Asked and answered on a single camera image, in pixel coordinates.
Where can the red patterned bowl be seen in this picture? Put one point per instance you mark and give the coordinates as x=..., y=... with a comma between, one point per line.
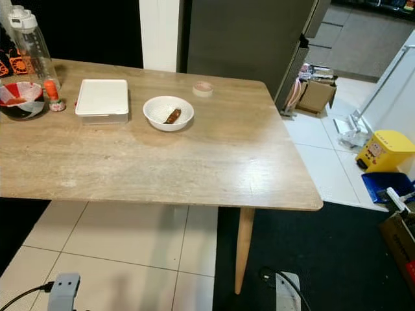
x=21, y=97

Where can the yellow plastic box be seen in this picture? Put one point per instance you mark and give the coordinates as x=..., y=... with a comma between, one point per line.
x=386, y=150

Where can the blue plastic bin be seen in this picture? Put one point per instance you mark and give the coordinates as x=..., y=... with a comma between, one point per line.
x=388, y=186

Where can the brown sausage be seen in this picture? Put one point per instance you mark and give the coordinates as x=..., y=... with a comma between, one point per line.
x=173, y=116

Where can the clear water bottle white cap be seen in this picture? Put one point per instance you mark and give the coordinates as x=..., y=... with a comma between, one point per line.
x=32, y=42

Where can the black floor mat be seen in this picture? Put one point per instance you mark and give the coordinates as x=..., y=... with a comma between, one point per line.
x=318, y=259

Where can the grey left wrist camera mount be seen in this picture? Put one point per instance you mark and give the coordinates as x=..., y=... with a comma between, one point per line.
x=65, y=291

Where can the black exercise mat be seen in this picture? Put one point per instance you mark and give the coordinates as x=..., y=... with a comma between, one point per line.
x=19, y=220

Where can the small orange bottle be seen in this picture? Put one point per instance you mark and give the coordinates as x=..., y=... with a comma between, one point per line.
x=52, y=91

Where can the light wooden dining table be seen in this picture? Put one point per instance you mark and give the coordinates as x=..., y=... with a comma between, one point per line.
x=155, y=155

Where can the silver grey fridge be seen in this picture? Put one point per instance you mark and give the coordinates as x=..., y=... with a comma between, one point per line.
x=240, y=39

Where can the white bowl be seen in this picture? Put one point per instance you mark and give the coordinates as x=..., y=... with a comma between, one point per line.
x=155, y=110

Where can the orange black device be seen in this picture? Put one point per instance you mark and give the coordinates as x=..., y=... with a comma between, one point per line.
x=6, y=63
x=21, y=61

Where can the white lidded container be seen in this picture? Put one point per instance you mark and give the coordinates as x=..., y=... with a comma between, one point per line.
x=102, y=97

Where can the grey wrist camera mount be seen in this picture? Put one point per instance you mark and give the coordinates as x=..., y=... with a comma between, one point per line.
x=288, y=291
x=65, y=291

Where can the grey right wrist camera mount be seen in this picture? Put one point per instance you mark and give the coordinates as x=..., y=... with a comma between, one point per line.
x=288, y=291

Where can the beige tape roll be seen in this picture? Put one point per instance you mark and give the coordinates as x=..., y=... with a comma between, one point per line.
x=202, y=91

